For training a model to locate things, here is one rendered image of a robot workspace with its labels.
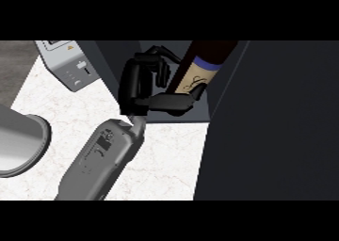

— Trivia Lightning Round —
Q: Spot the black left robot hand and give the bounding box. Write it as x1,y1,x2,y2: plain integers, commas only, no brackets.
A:
117,44,208,118

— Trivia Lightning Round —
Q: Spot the dark wine bottle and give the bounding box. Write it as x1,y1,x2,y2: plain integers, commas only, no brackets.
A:
168,40,239,96

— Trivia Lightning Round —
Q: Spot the dark grey cabinet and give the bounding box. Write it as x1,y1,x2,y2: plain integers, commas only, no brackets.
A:
75,40,251,124

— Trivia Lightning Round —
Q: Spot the pale grey toaster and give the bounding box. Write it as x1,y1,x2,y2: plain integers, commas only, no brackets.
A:
34,40,103,93

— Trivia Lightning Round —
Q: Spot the grey metal cylinder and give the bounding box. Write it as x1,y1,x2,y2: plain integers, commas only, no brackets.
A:
0,100,55,179

